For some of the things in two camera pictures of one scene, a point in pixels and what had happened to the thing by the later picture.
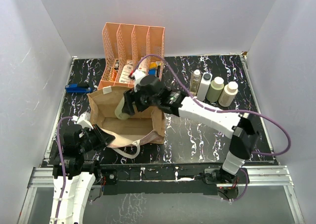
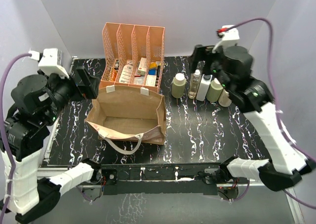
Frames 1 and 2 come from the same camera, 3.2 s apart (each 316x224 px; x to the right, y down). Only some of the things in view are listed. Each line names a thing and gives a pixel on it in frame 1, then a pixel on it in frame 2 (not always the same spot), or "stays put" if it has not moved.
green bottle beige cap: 229,93 stays put
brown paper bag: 144,127 stays put
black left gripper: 103,138 to 89,87
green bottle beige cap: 215,89 stays put
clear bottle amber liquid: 194,81 stays put
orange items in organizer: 112,74 stays put
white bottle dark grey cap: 204,86 stays put
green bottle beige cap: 118,112 to 178,85
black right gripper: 129,96 to 201,54
